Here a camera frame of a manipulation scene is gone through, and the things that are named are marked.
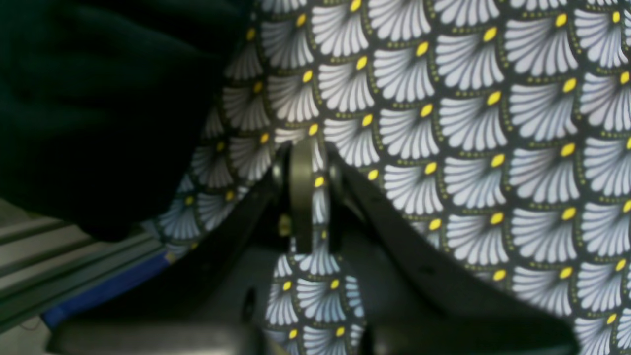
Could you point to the dark navy T-shirt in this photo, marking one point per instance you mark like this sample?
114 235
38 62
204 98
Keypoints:
103 103

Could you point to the fan-patterned table cloth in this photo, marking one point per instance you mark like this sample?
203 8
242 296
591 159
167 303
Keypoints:
498 129

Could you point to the aluminium table frame rail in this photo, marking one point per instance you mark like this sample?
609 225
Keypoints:
45 261

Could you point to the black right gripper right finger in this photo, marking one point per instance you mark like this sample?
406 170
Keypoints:
417 300

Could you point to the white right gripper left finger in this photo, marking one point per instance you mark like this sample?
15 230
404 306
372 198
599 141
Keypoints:
207 302

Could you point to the blue table clamp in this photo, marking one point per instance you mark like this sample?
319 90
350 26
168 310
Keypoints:
107 290

